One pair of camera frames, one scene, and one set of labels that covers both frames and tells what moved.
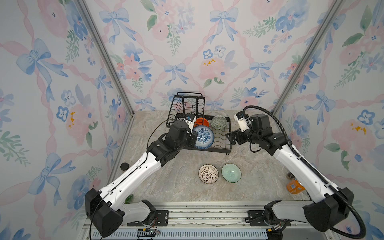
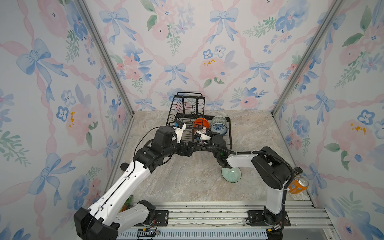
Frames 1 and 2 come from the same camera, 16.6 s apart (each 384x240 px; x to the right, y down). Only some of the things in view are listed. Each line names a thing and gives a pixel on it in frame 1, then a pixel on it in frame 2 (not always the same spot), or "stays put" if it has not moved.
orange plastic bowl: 201,121 stays put
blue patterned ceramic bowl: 205,136 -> 219,124
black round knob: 124,166 stays put
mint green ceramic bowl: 231,172 stays put
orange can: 295,187 stays put
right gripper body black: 248,136 -> 213,138
